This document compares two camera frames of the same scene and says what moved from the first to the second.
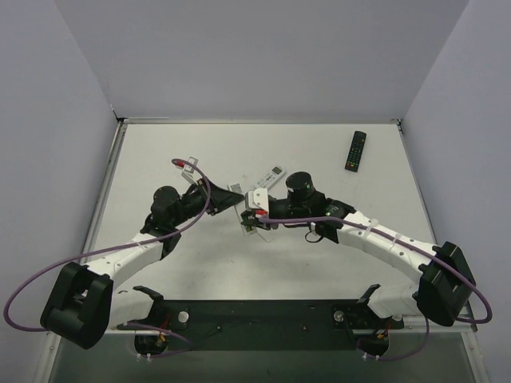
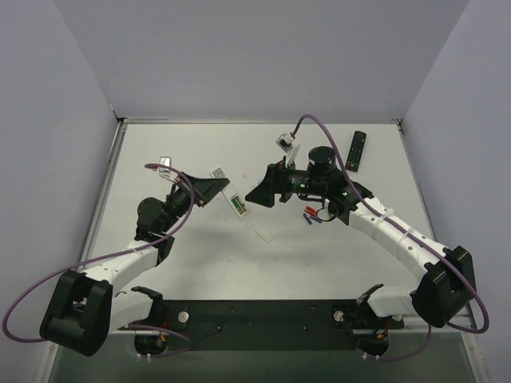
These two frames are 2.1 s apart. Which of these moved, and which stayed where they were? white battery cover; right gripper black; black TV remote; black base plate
Moved: right gripper black
Stayed: white battery cover; black TV remote; black base plate
